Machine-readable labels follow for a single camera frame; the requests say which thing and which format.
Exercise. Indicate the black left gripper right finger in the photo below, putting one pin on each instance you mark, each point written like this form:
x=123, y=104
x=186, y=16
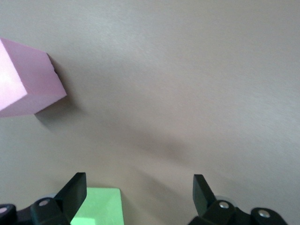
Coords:
x=201, y=194

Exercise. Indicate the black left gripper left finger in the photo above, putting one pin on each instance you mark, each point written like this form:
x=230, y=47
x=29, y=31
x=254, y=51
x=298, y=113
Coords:
x=72, y=194

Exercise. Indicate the green foam block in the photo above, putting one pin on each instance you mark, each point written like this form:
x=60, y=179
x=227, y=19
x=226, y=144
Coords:
x=103, y=206

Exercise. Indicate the pink foam block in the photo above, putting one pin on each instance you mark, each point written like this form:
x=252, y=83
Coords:
x=30, y=82

